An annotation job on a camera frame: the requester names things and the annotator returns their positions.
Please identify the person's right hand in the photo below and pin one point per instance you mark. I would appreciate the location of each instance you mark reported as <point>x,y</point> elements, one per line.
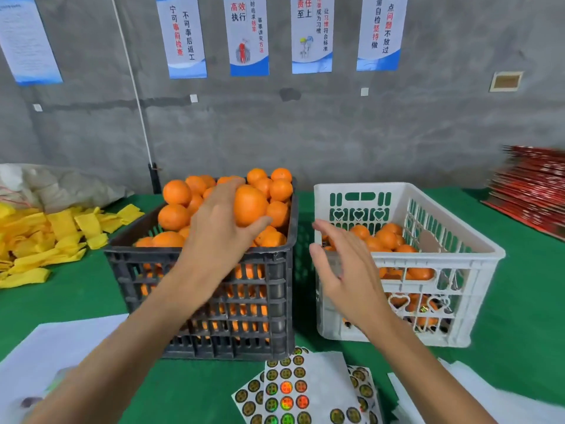
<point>353,287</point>

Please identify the person's left hand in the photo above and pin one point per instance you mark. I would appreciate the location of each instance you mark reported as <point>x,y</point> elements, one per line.
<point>212,238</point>

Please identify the single orange fruit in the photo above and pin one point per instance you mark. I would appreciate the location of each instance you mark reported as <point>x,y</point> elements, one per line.
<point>250,205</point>

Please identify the pile of oranges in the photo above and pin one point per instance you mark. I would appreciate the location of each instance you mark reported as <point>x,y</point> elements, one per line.
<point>176,191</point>

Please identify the heap of labelled oranges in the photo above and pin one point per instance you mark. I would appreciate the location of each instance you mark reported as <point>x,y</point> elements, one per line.
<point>388,238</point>

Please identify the black plastic crate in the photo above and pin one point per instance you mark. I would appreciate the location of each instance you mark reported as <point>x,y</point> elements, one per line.
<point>282,260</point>

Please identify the white plastic crate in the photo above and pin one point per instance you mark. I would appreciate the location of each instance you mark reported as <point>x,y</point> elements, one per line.
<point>362,187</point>

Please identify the person's left forearm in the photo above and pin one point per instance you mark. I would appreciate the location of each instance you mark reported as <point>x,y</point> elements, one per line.
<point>124,357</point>

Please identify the person's right forearm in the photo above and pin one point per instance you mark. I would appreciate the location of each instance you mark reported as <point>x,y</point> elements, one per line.
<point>424,375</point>

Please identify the beige woven sack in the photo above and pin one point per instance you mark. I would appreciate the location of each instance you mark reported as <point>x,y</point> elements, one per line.
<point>53,185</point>

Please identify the pile of yellow bags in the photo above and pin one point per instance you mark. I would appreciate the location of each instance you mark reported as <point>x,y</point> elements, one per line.
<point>44,238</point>

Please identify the green felt table cover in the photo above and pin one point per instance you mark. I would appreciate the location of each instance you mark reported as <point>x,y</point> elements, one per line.
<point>521,313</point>

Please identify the white pole with black base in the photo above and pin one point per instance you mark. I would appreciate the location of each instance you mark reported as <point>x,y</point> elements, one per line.
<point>132,84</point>

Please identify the white backing sheet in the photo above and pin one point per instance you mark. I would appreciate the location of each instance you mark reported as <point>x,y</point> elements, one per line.
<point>494,406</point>

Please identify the white printed paper sheet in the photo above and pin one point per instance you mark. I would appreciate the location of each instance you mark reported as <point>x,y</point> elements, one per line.
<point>53,357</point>

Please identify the stack of red cardboard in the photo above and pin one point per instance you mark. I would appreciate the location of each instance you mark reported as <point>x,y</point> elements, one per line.
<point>530,190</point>

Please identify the white notice with blue border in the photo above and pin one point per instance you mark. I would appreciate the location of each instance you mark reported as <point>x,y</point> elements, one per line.
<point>26,39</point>

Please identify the blue white wall poster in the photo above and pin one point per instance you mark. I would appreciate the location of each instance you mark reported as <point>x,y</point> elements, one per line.
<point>382,31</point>
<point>246,35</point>
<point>312,35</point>
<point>181,35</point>

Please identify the beige wall plate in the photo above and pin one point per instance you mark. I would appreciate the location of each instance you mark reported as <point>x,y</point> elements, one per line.
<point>507,81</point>

